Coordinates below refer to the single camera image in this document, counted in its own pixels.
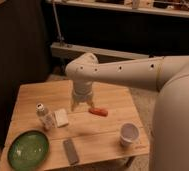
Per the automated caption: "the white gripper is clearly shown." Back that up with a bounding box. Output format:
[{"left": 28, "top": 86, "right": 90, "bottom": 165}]
[{"left": 71, "top": 81, "right": 95, "bottom": 111}]

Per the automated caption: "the small clear plastic bottle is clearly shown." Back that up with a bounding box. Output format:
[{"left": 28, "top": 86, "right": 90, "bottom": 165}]
[{"left": 36, "top": 103, "right": 55, "bottom": 130}]

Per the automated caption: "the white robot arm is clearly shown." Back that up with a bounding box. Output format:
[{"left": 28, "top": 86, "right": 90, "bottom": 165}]
[{"left": 66, "top": 53, "right": 189, "bottom": 171}]

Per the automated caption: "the orange red oblong object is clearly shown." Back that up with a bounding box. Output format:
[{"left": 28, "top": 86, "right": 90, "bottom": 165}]
[{"left": 89, "top": 108, "right": 108, "bottom": 117}]

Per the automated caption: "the white sponge block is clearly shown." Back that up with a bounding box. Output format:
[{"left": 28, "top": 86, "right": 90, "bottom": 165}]
[{"left": 54, "top": 109, "right": 69, "bottom": 127}]

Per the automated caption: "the wooden table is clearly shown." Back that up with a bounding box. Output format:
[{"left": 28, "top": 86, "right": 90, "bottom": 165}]
[{"left": 5, "top": 80, "right": 149, "bottom": 171}]

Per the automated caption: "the grey rectangular block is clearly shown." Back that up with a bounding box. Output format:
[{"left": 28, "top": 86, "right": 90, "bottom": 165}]
[{"left": 63, "top": 139, "right": 79, "bottom": 165}]

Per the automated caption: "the white paper cup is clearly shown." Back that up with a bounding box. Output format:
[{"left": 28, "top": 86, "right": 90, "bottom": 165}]
[{"left": 120, "top": 123, "right": 139, "bottom": 147}]

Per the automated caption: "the metal pole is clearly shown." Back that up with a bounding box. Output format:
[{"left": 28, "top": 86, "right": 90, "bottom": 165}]
[{"left": 51, "top": 0, "right": 64, "bottom": 46}]

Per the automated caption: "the upper wooden shelf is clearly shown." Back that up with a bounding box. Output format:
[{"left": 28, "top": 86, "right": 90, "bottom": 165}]
[{"left": 45, "top": 0, "right": 189, "bottom": 18}]

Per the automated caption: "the grey metal bench rail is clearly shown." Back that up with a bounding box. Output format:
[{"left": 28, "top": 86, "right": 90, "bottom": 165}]
[{"left": 50, "top": 42, "right": 149, "bottom": 59}]

